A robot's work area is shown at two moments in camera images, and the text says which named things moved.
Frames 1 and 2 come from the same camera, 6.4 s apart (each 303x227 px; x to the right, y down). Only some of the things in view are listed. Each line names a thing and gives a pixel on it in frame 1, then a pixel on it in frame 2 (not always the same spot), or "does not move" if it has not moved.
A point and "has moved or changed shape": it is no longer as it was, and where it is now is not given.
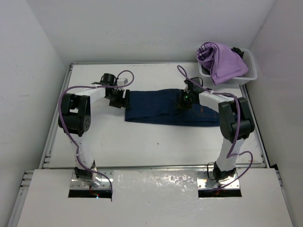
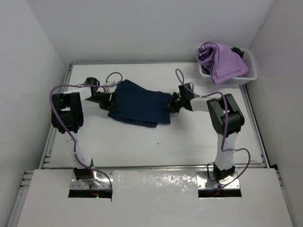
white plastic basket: x=249 y=58 does not move
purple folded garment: x=221 y=61 does not move
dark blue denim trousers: x=161 y=106 has moved or changed shape
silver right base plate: x=203 y=182 does not move
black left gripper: x=122 y=102 -> x=109 y=103
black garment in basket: x=238 y=51 does not move
